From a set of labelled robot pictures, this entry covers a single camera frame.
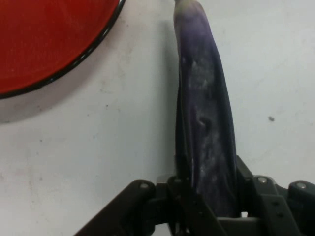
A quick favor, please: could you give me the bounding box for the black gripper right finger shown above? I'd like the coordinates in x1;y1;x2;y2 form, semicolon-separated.
235;154;315;236

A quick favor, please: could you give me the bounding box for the purple toy eggplant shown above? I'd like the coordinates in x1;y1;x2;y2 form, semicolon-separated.
173;0;241;218

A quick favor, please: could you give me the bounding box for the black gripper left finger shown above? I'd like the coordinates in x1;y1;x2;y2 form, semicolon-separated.
73;154;228;236

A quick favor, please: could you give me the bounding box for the red plate with black rim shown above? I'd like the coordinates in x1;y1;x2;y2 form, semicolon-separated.
0;0;126;100

